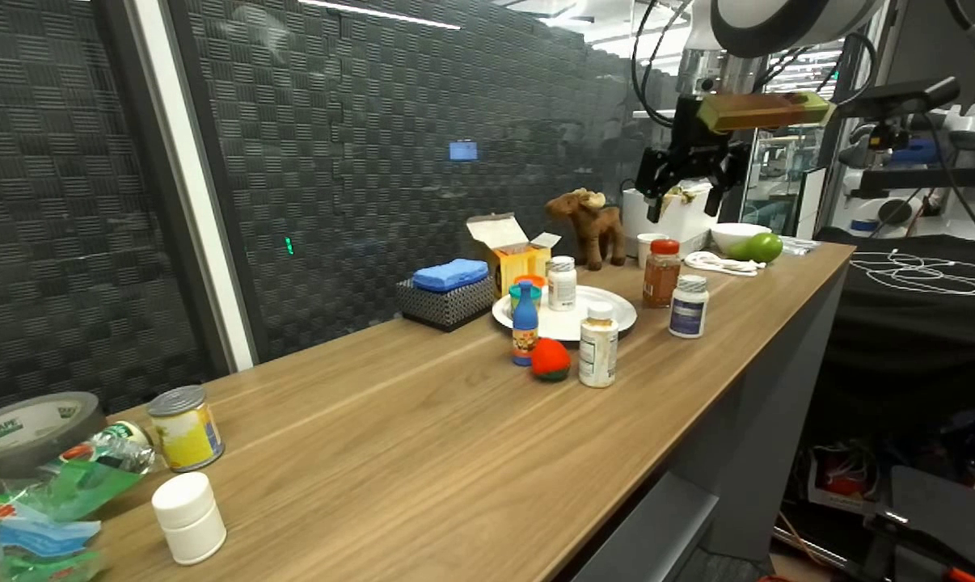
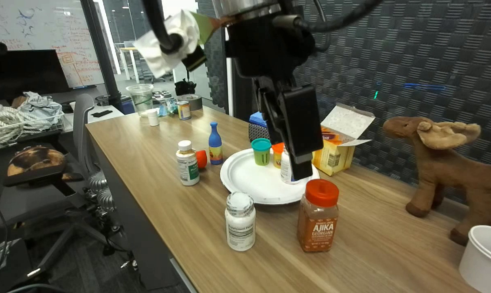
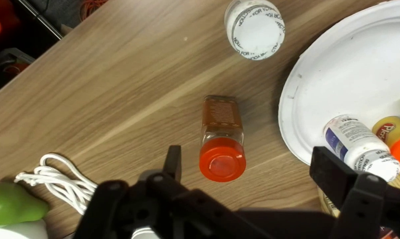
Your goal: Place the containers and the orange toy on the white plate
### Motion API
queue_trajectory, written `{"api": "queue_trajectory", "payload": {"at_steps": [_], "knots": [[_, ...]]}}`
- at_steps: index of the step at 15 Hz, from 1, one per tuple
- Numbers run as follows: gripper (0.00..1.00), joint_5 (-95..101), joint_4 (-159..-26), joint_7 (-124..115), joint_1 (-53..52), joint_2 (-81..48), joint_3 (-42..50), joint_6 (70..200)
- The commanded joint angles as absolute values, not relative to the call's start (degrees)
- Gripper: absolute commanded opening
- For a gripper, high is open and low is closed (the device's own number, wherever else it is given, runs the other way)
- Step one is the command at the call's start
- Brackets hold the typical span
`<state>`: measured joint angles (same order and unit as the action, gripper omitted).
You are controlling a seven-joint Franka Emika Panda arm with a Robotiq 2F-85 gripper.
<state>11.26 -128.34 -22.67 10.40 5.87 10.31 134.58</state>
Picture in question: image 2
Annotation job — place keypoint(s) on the small white bottle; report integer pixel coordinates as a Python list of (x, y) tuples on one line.
[(286, 169)]

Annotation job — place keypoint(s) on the white pill bottle green label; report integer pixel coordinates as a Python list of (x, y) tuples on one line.
[(187, 167)]

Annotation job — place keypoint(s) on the roll of grey tape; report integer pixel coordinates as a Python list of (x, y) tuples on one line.
[(196, 101)]

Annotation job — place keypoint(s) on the brown moose plush toy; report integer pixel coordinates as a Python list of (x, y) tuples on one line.
[(449, 167)]

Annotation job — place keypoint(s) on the green container with teal lid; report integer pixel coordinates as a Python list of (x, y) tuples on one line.
[(261, 152)]

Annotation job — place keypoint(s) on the office chair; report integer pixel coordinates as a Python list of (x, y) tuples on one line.
[(46, 195)]

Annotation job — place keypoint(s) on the black remote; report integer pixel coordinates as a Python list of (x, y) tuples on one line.
[(102, 113)]

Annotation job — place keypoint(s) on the clear plastic cup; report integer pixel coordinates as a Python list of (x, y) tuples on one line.
[(140, 99)]

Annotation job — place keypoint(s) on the small tin can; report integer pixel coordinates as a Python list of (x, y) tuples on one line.
[(184, 110)]

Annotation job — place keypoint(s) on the orange toy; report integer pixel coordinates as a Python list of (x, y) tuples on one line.
[(201, 159)]

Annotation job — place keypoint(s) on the black bag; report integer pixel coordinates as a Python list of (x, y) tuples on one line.
[(185, 87)]

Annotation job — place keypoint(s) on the blue sponge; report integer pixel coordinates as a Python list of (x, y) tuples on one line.
[(257, 119)]

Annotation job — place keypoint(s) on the small white cup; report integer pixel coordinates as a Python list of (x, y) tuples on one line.
[(153, 118)]

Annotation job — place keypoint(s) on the blue bin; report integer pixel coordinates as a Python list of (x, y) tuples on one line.
[(128, 106)]

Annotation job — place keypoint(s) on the white crumpled cloth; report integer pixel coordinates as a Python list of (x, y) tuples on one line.
[(164, 49)]

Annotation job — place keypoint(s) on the black mesh holder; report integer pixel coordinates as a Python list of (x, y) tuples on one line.
[(257, 133)]

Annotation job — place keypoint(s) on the spice jar with orange lid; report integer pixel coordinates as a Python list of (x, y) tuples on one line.
[(318, 219)]

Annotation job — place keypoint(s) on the open yellow cardboard box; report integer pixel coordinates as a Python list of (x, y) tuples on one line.
[(335, 156)]

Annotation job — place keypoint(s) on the brown patterned cushion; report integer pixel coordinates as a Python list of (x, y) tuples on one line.
[(36, 159)]

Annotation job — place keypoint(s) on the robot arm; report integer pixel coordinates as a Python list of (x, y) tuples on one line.
[(245, 8)]

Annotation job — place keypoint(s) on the white paper plate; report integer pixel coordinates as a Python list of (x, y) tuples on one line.
[(253, 179)]

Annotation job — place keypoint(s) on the yellow container with orange lid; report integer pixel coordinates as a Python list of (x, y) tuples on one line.
[(277, 156)]

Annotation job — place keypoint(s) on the grey plastic bag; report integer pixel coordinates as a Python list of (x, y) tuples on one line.
[(42, 108)]

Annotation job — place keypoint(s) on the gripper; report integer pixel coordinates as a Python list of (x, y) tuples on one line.
[(270, 49)]

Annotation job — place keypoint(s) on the whiteboard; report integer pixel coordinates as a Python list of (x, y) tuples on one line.
[(38, 24)]

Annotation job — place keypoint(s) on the monitor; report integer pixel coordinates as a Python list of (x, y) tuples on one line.
[(21, 75)]

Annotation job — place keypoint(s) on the blue toy bottle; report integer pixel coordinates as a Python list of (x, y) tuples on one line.
[(215, 144)]

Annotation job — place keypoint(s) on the white bowl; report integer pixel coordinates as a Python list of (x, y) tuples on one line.
[(483, 260)]

